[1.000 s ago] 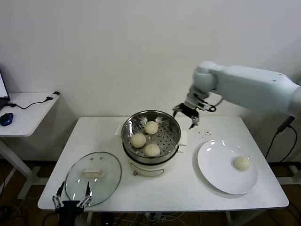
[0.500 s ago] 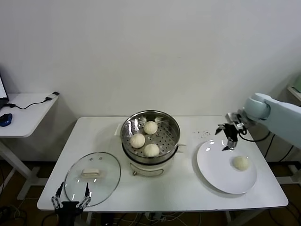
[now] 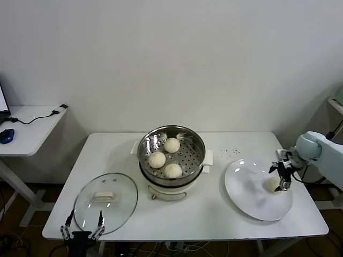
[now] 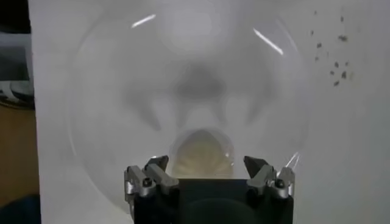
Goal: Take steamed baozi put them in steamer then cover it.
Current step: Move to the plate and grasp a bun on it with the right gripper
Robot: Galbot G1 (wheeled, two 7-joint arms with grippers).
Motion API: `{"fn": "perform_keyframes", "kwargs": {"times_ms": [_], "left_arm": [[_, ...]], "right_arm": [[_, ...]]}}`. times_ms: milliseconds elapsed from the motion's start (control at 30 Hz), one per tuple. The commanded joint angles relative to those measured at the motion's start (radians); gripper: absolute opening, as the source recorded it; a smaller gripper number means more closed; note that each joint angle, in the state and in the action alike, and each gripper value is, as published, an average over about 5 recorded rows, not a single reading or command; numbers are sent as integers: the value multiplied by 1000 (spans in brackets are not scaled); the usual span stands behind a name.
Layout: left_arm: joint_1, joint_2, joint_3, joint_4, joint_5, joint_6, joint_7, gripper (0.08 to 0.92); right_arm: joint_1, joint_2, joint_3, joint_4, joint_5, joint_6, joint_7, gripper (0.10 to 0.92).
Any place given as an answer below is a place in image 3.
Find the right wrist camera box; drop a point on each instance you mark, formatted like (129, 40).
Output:
(281, 153)

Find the white steamed baozi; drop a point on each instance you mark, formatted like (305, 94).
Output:
(270, 184)
(157, 160)
(172, 170)
(171, 145)

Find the blue computer mouse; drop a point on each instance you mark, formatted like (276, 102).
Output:
(7, 135)

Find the white power strip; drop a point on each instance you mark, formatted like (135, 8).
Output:
(175, 245)

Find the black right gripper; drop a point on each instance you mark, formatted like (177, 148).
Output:
(286, 171)

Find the white round plate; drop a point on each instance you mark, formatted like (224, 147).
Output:
(246, 192)

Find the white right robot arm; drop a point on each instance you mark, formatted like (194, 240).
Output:
(329, 155)

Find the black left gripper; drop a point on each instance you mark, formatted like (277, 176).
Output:
(80, 241)

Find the pale green object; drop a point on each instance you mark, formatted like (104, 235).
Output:
(340, 93)

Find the open laptop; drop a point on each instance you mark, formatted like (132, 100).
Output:
(3, 107)

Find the stainless steel steamer basket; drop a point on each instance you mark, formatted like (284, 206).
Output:
(193, 160)

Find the white side desk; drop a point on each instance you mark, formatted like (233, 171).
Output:
(32, 134)

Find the white shelf table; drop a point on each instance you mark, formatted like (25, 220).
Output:
(336, 107)

